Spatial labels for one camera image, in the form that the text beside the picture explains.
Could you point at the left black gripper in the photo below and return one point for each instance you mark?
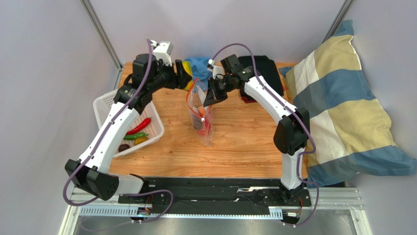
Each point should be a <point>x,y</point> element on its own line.
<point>178,81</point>

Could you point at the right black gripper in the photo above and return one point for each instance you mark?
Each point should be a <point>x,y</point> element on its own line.
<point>214,90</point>

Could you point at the yellow green mango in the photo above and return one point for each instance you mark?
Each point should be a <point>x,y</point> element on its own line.
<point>188,70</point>

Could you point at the pink peach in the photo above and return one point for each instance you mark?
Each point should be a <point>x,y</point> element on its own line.
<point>201,110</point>

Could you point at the clear orange-zip bag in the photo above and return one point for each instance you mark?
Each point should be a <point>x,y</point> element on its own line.
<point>195,98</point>

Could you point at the red tomato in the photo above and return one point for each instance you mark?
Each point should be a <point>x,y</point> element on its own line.
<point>207,125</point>

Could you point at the red chili pepper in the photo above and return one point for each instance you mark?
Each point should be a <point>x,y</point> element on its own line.
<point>140,127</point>

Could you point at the purple eggplant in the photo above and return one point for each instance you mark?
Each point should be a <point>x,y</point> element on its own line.
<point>196,122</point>

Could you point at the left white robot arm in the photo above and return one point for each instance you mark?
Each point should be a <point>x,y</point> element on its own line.
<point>90,172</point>

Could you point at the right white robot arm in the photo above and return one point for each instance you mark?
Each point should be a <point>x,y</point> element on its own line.
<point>292,132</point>

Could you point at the blue bucket hat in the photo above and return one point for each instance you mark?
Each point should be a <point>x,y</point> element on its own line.
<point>199,68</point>

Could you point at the black folded cloth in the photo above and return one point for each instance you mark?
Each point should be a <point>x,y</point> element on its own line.
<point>267,68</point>

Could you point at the white plastic basket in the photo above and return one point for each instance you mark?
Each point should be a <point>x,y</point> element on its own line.
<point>154,130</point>

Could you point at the green chili pepper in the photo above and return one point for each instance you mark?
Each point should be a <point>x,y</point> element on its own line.
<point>135,136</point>

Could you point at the yellow brown passion fruit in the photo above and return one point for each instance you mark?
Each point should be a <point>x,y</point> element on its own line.
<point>140,140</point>

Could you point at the blue yellow checked pillow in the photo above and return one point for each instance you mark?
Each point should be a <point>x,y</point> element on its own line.
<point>350,130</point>

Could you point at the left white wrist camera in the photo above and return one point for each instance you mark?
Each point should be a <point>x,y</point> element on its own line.
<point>162,51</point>

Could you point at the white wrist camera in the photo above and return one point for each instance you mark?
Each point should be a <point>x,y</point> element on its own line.
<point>162,51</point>
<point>217,71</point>

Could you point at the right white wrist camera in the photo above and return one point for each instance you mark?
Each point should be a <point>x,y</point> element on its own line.
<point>217,71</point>

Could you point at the left aluminium corner post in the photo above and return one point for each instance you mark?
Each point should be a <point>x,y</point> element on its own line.
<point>94,18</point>

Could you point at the aluminium corner post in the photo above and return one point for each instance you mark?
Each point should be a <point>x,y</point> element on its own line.
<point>94,18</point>
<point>340,16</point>

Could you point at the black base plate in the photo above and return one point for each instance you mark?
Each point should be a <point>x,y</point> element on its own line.
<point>218,196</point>

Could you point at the right aluminium corner post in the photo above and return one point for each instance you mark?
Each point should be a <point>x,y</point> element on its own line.
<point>340,16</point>

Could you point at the aluminium frame rail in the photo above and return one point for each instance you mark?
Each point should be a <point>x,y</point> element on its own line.
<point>336,211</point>

